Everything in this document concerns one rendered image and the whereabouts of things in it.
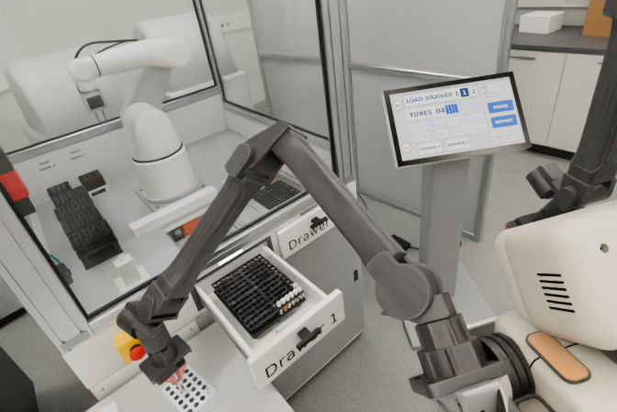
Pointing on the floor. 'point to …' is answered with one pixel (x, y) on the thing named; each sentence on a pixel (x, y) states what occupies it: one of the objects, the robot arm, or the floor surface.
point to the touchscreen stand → (447, 239)
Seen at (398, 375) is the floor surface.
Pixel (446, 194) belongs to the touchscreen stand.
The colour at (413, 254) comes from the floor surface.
